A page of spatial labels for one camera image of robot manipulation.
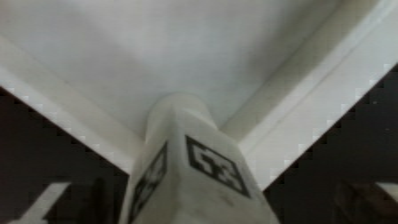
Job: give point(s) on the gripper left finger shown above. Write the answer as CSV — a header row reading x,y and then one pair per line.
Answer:
x,y
70,204

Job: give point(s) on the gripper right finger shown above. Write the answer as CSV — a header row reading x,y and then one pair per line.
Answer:
x,y
365,205

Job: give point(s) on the white table leg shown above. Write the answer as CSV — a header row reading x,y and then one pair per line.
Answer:
x,y
191,185

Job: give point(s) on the white square table top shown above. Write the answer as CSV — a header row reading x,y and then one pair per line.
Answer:
x,y
278,58

